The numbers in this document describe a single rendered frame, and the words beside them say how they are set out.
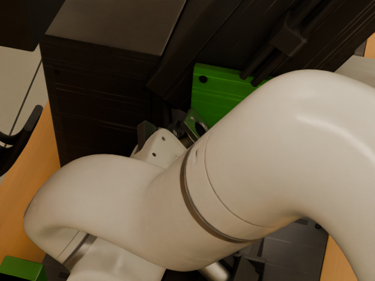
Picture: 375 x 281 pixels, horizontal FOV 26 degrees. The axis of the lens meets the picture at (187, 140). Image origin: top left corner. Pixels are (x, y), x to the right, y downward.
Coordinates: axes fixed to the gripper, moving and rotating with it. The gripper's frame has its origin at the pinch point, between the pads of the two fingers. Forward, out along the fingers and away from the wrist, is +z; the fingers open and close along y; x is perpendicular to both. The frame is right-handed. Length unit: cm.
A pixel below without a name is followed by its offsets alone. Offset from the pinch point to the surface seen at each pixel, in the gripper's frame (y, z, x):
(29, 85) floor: 4, 144, 123
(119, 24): 15.6, 12.3, 3.4
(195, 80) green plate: 5.3, 2.8, -5.3
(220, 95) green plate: 2.0, 2.8, -6.7
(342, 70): -11.5, 26.2, -12.8
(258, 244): -21.9, 8.3, 7.4
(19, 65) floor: 11, 152, 127
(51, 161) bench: 2.7, 24.1, 38.8
